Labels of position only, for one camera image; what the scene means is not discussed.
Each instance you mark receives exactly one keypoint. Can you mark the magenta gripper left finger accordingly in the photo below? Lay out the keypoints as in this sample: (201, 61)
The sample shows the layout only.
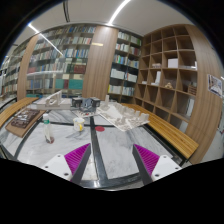
(70, 166)

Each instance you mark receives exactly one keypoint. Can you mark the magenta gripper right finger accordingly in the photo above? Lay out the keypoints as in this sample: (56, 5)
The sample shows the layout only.
(151, 166)

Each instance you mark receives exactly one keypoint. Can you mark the clear plastic water bottle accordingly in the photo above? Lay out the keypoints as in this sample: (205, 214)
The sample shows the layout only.
(47, 129)

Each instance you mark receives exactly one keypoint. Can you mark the white and yellow mug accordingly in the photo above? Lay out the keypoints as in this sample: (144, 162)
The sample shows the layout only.
(78, 124)

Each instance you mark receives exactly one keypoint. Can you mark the red round coaster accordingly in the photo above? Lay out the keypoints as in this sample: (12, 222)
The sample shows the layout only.
(99, 128)

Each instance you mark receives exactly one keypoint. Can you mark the wooden bench right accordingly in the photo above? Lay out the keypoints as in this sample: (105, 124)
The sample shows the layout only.
(183, 143)

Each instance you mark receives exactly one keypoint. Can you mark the white architectural model board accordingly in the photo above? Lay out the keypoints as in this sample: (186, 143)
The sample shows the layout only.
(122, 117)

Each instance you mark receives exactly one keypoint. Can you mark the dark grey building model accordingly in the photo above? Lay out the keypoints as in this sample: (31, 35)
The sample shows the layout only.
(86, 104)

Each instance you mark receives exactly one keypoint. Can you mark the white block model on base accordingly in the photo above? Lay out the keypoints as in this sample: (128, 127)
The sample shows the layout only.
(54, 101)

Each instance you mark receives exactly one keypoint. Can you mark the brown relief model board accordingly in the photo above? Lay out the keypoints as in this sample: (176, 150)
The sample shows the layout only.
(22, 122)

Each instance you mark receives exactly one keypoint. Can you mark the bookshelf with books centre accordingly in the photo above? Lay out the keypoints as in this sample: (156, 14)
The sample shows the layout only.
(125, 67)

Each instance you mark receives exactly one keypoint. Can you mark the bookshelf with books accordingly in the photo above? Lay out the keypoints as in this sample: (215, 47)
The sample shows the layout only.
(125, 67)
(59, 60)

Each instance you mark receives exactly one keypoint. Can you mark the wooden cubby shelf unit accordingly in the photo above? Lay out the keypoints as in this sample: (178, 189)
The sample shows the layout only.
(180, 95)

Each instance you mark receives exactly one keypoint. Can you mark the white box in shelf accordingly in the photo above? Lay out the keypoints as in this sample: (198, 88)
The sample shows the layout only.
(173, 63)

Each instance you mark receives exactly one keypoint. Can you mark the bookshelf with books left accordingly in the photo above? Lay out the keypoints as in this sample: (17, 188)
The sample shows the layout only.
(59, 60)

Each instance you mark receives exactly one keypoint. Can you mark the poster on wall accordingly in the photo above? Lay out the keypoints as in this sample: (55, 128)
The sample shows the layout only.
(215, 85)

